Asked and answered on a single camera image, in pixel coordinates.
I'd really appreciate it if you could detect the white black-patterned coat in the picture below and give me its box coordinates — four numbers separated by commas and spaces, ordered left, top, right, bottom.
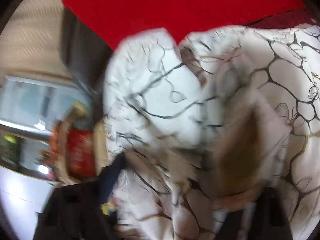
104, 25, 319, 239

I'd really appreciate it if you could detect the orange black patterned cloth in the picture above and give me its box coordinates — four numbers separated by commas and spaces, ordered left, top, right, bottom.
48, 120, 62, 169

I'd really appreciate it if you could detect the red gift box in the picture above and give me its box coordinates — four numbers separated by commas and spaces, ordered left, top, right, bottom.
66, 128, 95, 180

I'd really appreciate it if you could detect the silver floral refrigerator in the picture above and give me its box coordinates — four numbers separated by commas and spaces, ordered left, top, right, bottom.
1, 76, 92, 180

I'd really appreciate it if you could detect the dark brown leather sofa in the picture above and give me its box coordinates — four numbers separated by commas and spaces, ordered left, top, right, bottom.
60, 8, 113, 113

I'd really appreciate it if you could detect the beige dotted curtain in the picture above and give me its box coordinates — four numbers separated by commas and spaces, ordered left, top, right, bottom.
1, 0, 72, 83

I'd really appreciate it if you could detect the floral red beige sofa cover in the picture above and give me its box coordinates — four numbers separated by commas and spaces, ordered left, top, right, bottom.
247, 9, 319, 29

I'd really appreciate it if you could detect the red blanket on sofa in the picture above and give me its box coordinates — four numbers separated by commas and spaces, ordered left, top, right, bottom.
62, 0, 305, 48

